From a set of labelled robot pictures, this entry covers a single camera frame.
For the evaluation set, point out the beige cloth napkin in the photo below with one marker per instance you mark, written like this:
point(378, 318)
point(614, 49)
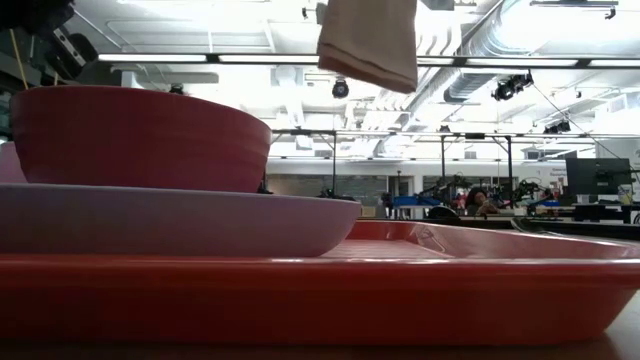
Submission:
point(370, 40)

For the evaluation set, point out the black ceiling spotlight cluster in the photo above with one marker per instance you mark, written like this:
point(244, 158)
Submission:
point(557, 127)
point(510, 87)

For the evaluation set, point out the black rail with light strips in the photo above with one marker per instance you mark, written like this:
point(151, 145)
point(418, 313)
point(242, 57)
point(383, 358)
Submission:
point(500, 61)

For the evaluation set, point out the black workstation frame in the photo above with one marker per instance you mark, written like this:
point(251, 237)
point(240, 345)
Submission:
point(509, 165)
point(334, 160)

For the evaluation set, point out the black aluminium table frame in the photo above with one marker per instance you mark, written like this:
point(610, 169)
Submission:
point(600, 230)

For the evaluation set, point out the person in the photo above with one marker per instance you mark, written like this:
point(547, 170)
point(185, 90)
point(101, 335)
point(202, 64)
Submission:
point(479, 200)

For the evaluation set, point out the dark computer monitor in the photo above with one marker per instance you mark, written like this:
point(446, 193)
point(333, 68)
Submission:
point(597, 176)

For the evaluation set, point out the black hanging camera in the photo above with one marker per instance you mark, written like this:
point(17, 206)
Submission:
point(176, 89)
point(340, 89)

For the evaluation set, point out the blue bin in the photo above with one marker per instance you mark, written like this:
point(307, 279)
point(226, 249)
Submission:
point(412, 201)

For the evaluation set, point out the black background robot arm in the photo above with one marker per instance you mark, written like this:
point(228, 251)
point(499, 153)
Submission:
point(530, 190)
point(440, 187)

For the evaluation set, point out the silver ventilation duct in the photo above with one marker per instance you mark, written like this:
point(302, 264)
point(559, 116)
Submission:
point(470, 85)

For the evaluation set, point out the magenta bowl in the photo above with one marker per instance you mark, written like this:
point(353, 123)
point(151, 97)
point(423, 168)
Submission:
point(140, 145)

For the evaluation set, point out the red plastic tray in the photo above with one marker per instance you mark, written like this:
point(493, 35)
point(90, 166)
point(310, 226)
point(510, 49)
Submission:
point(350, 300)

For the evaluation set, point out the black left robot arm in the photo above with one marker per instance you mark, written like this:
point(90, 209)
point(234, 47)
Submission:
point(30, 15)

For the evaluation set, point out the lavender plate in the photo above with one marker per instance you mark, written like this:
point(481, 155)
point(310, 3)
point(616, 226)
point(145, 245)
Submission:
point(175, 222)

